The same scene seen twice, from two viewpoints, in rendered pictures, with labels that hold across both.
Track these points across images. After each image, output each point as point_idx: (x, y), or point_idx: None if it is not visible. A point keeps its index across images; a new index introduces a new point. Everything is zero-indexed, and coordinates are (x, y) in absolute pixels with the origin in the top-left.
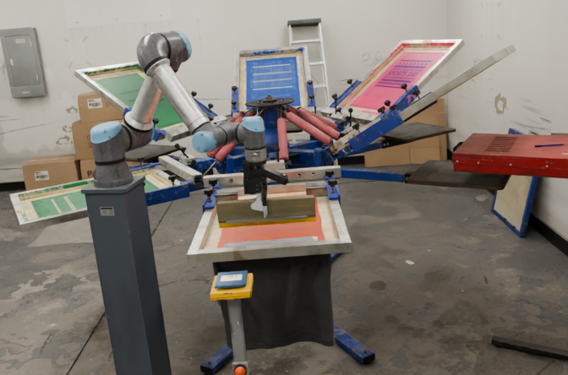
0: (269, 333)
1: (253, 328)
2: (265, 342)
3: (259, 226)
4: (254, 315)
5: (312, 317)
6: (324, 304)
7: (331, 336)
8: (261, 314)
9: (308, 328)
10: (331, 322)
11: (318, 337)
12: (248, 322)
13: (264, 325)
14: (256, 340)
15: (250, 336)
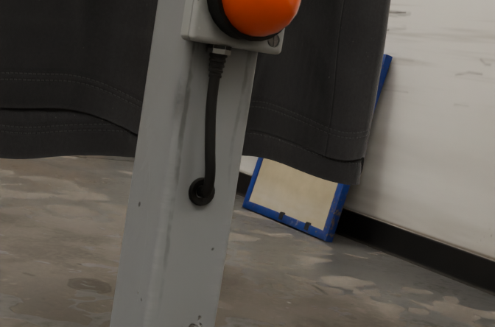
0: (131, 72)
1: (55, 34)
2: (103, 121)
3: None
4: None
5: (306, 43)
6: None
7: (365, 140)
8: None
9: (280, 98)
10: (378, 74)
11: (306, 143)
12: None
13: (120, 27)
14: (53, 111)
15: (30, 80)
